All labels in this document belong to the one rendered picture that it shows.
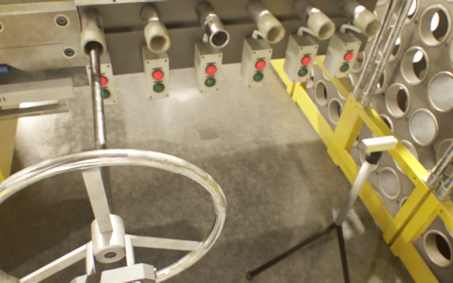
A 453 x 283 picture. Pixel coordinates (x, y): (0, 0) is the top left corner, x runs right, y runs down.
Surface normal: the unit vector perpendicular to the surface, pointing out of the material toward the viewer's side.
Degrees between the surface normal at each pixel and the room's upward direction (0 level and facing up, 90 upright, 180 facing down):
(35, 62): 90
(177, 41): 90
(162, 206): 0
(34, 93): 90
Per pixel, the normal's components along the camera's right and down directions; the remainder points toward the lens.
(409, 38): -0.96, 0.15
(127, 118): 0.07, -0.71
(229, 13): 0.29, 0.69
